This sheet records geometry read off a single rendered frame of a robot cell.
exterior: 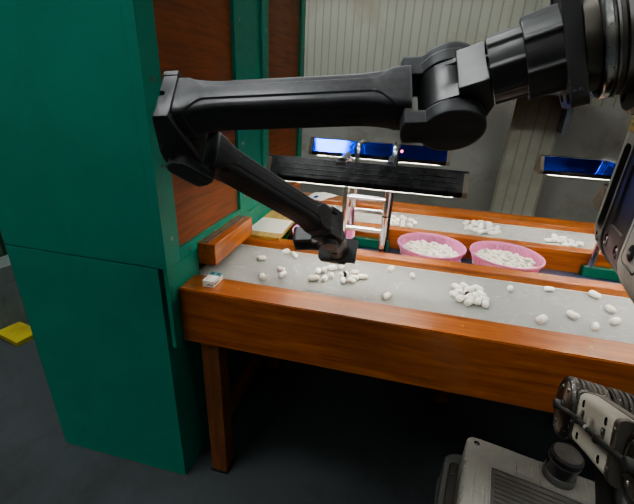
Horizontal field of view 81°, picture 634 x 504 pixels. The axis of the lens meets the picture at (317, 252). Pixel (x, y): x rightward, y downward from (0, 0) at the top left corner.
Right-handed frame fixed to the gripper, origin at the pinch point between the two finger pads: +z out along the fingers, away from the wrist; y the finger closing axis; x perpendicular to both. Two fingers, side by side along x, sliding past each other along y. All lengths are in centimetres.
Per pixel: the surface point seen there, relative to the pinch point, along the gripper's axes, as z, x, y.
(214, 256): -0.1, 4.7, 39.2
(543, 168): 43, -60, -69
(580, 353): -4, 17, -61
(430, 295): 14.8, 4.2, -27.5
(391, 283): 17.9, 1.5, -15.2
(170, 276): -11.2, 14.5, 44.8
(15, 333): 72, 46, 179
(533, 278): 28, -9, -61
